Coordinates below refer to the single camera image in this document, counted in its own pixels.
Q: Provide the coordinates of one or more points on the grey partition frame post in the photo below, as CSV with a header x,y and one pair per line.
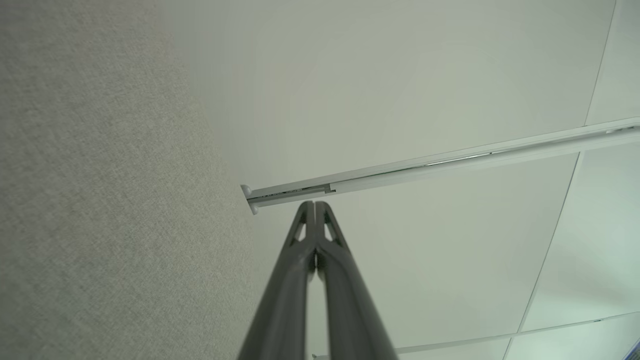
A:
x,y
450,162

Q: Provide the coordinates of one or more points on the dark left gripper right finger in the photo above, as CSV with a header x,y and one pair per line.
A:
x,y
350,310

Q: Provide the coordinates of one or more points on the grey rounded post bumper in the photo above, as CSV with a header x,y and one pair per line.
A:
x,y
246,190
253,209

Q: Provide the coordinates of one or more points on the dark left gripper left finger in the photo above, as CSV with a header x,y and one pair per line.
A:
x,y
285,300

